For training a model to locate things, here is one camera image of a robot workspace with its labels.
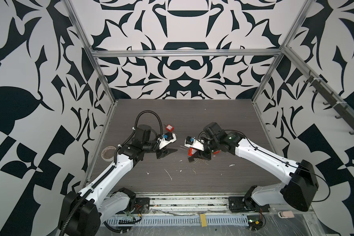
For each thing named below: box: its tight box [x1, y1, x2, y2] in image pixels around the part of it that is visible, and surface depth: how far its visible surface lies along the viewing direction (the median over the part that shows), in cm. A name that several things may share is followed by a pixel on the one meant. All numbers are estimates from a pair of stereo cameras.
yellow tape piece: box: [200, 213, 207, 228], surface depth 71 cm
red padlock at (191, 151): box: [187, 147, 198, 157], surface depth 76 cm
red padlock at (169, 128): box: [165, 124, 175, 133], surface depth 104 cm
